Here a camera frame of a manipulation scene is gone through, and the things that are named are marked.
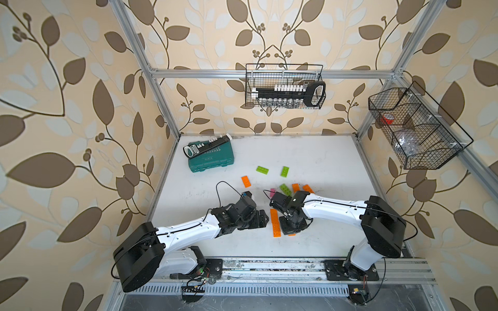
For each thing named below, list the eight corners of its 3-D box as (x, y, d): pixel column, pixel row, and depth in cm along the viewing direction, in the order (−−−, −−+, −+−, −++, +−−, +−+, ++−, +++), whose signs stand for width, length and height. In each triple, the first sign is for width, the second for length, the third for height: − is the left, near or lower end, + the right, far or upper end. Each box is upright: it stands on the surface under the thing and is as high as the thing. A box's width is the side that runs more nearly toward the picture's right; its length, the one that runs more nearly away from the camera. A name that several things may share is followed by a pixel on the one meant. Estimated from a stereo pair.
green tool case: (194, 180, 103) (191, 174, 99) (188, 164, 110) (185, 158, 105) (240, 160, 111) (239, 154, 107) (232, 147, 118) (231, 141, 114)
